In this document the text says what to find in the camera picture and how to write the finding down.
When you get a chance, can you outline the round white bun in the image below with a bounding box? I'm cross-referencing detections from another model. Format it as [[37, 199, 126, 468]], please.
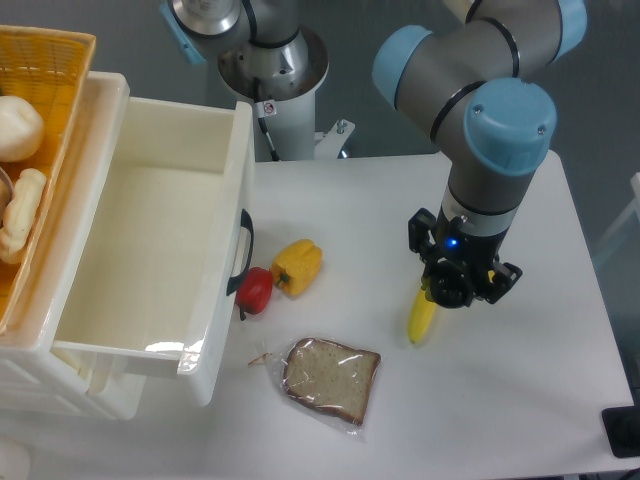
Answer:
[[1, 95, 45, 163]]

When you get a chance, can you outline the open upper white drawer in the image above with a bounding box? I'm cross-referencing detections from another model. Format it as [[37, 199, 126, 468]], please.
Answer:
[[54, 98, 255, 406]]

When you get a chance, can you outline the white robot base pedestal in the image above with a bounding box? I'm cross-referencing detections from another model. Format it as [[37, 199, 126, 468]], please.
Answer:
[[218, 26, 355, 162]]

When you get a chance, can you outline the bagged bread slice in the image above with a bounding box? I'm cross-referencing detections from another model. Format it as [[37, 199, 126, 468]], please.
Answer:
[[248, 336, 382, 437]]

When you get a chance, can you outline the yellow woven basket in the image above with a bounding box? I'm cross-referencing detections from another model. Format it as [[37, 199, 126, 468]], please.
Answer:
[[1, 25, 96, 328]]

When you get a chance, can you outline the red bell pepper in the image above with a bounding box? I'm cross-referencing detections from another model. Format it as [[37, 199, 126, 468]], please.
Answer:
[[235, 267, 273, 321]]

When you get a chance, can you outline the yellow bell pepper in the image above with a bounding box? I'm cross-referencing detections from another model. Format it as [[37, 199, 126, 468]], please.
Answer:
[[269, 239, 323, 298]]

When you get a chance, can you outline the long pale bread roll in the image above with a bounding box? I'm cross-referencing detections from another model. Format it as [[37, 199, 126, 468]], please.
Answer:
[[1, 168, 47, 264]]

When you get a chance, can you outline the white plastic drawer cabinet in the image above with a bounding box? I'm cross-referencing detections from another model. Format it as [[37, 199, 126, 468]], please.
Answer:
[[1, 72, 145, 420]]

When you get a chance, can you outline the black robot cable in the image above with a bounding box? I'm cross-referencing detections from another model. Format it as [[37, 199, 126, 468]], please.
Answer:
[[252, 74, 281, 162]]

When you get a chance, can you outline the yellow banana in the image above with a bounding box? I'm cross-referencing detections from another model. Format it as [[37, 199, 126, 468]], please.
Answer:
[[407, 289, 438, 344]]

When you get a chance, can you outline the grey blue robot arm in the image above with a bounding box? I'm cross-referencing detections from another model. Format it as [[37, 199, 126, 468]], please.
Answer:
[[161, 1, 587, 309]]

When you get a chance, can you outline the black device at edge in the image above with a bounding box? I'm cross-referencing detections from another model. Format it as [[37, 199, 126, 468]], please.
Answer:
[[601, 406, 639, 458]]

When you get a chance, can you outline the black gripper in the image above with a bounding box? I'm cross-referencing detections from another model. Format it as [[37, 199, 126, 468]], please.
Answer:
[[408, 208, 523, 308]]

